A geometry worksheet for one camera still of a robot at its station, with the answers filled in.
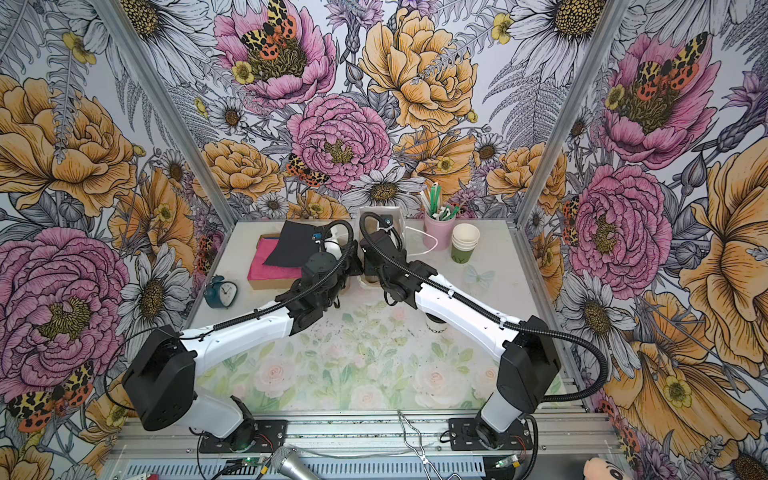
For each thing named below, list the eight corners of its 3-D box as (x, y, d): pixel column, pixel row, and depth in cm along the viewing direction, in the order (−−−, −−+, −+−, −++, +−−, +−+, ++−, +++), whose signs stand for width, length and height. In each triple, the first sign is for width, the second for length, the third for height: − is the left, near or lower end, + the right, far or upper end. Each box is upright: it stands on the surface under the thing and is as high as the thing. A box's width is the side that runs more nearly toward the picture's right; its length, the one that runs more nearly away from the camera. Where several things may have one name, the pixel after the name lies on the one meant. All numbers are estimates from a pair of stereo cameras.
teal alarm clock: (212, 310, 99) (199, 296, 92) (225, 289, 104) (214, 274, 97) (227, 312, 98) (215, 298, 92) (239, 291, 104) (229, 276, 97)
